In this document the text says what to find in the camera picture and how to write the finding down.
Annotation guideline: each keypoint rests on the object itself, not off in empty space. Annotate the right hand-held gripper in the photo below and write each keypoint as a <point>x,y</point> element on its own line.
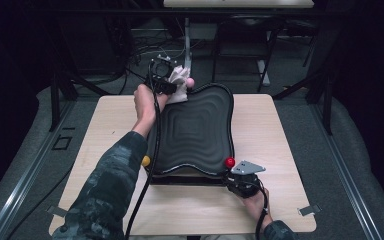
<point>245,185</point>

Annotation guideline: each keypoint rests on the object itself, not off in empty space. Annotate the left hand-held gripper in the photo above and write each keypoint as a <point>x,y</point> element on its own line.
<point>161,86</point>

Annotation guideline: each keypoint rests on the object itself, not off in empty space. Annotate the white cloth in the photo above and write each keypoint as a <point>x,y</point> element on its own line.
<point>179,86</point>

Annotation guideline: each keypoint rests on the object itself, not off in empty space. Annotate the person's right hand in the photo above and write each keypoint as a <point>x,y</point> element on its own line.
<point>255,206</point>

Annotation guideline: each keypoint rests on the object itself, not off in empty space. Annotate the person's left hand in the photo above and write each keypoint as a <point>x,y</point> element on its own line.
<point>146,106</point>

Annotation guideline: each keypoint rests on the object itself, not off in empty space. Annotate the white desk leg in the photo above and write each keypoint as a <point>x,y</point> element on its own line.
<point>263,71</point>
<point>187,36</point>

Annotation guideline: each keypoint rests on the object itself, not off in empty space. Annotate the grey tape strip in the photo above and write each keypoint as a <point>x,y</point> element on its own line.
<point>310,210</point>
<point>56,211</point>

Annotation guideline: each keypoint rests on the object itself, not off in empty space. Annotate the black chair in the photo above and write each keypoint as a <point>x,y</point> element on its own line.
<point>246,43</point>

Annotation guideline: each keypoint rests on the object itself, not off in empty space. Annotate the black metal stand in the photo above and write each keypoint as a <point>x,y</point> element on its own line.
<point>328,106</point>
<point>55,100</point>

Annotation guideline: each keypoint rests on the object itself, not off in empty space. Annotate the white background desk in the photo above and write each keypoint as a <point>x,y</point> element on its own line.
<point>238,3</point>

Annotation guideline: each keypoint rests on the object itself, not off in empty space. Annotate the aluminium floor rail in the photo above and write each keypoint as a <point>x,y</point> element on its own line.
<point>25,185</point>
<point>351,186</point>

